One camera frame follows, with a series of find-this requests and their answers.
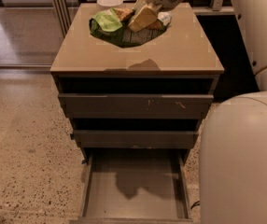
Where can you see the beige drawer cabinet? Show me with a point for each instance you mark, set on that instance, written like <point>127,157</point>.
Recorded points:
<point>181,61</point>

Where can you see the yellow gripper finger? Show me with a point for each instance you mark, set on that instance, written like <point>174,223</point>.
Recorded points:
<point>143,16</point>
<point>139,5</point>

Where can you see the grey bottom drawer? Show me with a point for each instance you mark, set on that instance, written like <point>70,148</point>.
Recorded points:
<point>135,186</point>

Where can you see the grey top drawer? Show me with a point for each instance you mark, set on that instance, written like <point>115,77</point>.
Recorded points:
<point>135,106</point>

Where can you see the white plastic bottle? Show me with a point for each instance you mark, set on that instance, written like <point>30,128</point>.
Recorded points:
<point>165,18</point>

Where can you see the grey drawer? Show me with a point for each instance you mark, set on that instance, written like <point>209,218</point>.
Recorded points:
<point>135,186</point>
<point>136,139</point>
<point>135,106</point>

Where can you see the green rice chip bag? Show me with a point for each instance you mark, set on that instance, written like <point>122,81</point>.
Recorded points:
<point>111,25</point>

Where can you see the grey middle drawer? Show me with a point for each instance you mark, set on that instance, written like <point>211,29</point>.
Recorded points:
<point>136,139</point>

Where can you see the white ceramic bowl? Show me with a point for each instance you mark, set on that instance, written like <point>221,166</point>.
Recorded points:
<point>107,4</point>

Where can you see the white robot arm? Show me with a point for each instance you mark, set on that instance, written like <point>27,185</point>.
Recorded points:
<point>233,149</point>

